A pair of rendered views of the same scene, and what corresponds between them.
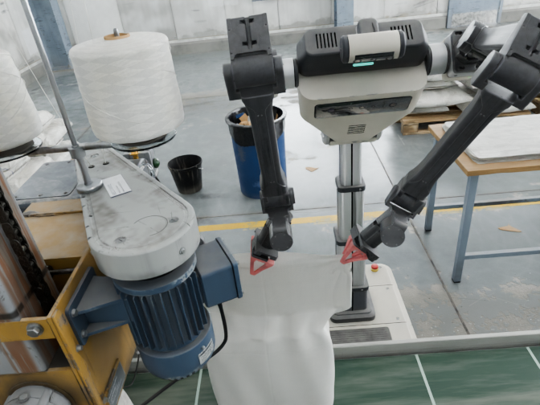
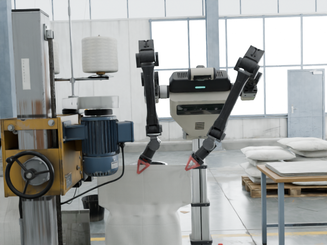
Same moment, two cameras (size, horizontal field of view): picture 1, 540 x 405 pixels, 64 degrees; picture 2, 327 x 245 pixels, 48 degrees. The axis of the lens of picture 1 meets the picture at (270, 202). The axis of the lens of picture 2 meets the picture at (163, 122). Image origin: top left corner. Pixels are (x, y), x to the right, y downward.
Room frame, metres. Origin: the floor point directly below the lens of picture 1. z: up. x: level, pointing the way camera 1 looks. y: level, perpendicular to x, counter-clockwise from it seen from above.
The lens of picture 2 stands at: (-0.94, 0.01, 1.39)
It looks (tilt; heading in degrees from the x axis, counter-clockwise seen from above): 4 degrees down; 358
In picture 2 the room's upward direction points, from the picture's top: 2 degrees counter-clockwise
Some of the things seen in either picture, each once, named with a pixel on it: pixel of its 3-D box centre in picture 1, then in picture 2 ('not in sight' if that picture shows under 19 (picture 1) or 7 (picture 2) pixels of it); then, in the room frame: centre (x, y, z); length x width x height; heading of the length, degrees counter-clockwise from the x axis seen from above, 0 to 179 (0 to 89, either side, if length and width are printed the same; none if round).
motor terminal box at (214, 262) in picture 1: (215, 276); (122, 134); (0.66, 0.12, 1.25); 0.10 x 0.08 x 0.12; 22
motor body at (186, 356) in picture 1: (168, 311); (99, 145); (0.62, 0.22, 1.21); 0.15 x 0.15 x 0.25
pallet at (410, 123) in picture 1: (452, 109); (286, 184); (4.34, -2.02, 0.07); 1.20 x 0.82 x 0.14; 85
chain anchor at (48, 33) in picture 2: not in sight; (49, 32); (0.56, 0.39, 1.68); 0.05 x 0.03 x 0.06; 177
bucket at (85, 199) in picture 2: (187, 175); (94, 208); (3.37, 0.68, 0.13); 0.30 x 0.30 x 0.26
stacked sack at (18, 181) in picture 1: (14, 177); not in sight; (3.30, 2.07, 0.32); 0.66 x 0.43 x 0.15; 179
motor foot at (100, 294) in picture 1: (110, 302); (77, 131); (0.59, 0.30, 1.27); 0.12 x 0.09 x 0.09; 177
